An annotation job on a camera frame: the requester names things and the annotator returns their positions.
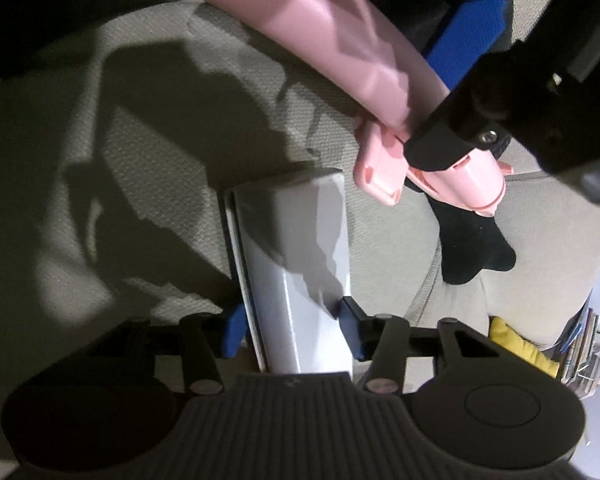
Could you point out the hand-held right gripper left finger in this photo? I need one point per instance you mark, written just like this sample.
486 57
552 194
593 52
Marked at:
236 330

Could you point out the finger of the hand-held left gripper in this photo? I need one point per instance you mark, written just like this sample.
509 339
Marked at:
450 145
472 35

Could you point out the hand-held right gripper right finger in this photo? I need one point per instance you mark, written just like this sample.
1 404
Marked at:
352 327

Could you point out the pink selfie stick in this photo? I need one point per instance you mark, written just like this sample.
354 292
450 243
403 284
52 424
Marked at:
320 25

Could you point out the yellow cushion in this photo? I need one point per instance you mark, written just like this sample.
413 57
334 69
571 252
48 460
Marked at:
520 347

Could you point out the beige sofa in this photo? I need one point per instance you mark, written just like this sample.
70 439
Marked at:
155 160

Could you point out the stack of books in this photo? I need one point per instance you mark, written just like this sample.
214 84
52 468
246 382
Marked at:
582 345

